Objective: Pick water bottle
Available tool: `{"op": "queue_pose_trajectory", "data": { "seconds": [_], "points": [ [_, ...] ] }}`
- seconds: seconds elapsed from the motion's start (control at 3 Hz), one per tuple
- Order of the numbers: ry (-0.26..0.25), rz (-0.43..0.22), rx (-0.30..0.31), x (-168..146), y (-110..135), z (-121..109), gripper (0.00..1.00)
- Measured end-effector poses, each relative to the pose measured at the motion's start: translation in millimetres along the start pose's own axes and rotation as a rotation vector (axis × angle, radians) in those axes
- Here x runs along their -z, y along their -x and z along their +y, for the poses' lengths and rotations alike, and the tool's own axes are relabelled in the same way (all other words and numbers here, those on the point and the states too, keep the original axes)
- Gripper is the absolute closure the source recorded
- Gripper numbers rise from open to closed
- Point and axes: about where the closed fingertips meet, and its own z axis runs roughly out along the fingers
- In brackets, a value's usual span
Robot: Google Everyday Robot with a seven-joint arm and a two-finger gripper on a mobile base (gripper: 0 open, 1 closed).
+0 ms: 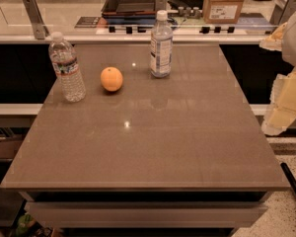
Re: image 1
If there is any middle metal bracket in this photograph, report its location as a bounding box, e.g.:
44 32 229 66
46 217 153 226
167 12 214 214
155 0 167 12

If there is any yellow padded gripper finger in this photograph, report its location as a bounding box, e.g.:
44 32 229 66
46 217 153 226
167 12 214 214
261 67 296 136
259 23 287 51

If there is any right metal bracket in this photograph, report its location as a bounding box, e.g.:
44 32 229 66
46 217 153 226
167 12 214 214
269 0 296 25

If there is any table drawer front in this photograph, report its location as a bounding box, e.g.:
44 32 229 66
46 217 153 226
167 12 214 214
26 202 267 228

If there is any clear ribbed water bottle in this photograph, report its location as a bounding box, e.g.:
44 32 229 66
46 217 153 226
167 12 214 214
48 32 86 103

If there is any black rod on floor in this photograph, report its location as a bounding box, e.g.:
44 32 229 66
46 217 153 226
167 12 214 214
280 162 296 196

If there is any cardboard box with label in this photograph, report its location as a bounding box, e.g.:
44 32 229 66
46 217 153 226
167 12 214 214
202 0 244 24

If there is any orange fruit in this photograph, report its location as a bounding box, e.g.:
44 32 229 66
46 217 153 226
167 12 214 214
101 67 123 92

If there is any blue label water bottle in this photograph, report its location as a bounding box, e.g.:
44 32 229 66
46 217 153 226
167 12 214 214
150 10 173 78

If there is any green object under table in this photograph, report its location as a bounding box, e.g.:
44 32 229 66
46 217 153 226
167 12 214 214
15 214 36 237

